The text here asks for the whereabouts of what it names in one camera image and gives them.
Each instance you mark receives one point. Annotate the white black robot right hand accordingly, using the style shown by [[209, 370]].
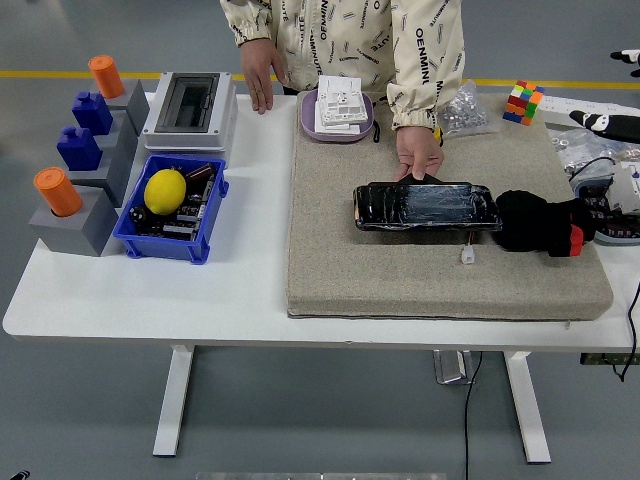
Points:
[[600, 124]]

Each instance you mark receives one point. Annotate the person's left hand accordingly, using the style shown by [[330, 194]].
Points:
[[417, 150]]

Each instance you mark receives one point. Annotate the black white robot left hand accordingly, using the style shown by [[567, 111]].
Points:
[[20, 475]]

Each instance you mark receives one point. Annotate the person's right hand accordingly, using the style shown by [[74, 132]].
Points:
[[257, 75]]

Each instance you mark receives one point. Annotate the person's left forearm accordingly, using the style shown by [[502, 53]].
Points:
[[425, 90]]

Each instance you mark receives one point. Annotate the person's right forearm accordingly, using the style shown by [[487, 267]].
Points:
[[245, 25]]

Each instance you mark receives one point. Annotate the clear bag of washers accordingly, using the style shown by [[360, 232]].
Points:
[[590, 147]]

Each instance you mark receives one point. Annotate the yellow wristband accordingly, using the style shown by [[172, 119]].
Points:
[[439, 134]]

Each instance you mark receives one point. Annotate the grey electrical box clear lid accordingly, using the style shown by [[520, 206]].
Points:
[[225, 100]]

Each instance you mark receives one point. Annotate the white power strip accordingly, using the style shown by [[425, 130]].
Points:
[[555, 105]]

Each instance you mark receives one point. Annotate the clear bag of metal screws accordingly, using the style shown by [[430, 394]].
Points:
[[465, 112]]

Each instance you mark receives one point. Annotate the purple tray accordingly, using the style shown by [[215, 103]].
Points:
[[307, 117]]

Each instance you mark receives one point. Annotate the white device box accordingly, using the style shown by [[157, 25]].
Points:
[[627, 187]]

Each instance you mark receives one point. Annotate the colourful puzzle cube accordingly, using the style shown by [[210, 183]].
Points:
[[522, 102]]

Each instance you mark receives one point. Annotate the person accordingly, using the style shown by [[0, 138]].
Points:
[[350, 40]]

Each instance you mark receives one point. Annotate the dark circuit board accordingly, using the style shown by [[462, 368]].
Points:
[[620, 227]]

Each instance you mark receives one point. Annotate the light blue tray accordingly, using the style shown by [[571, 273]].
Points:
[[615, 240]]

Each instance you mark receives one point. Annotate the grey block holder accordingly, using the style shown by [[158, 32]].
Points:
[[137, 105], [125, 132], [80, 235], [117, 175]]

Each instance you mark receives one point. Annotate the grey-brown mat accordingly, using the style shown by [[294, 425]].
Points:
[[350, 260]]

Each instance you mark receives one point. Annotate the yellow lemon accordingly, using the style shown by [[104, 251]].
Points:
[[165, 192]]

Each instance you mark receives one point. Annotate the orange cylinder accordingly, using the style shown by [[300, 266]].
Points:
[[106, 77], [57, 192]]

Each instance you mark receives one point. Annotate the circuit board with capacitors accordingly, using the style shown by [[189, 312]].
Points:
[[190, 215]]

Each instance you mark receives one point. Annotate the blue block with knob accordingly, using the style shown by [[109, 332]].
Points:
[[79, 150], [92, 114]]

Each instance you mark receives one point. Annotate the white table leg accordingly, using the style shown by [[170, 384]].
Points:
[[172, 400], [527, 410]]

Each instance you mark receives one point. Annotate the blue plastic bin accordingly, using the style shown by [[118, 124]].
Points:
[[165, 247]]

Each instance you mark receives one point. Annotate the green circuit board strip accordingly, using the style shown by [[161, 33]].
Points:
[[600, 359]]

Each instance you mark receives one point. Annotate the white wall switch plate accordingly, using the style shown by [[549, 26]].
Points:
[[345, 112], [340, 85]]

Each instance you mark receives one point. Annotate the silver metal bracket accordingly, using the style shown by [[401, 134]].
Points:
[[450, 367]]

